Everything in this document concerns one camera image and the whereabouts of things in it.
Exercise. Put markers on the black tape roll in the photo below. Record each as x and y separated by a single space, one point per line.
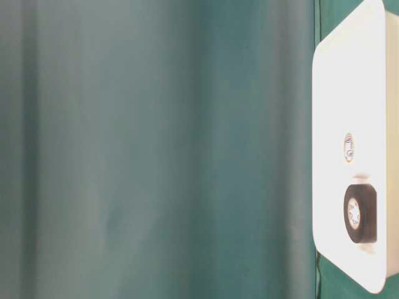
360 213

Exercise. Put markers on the white plastic case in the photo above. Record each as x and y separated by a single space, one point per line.
355 130

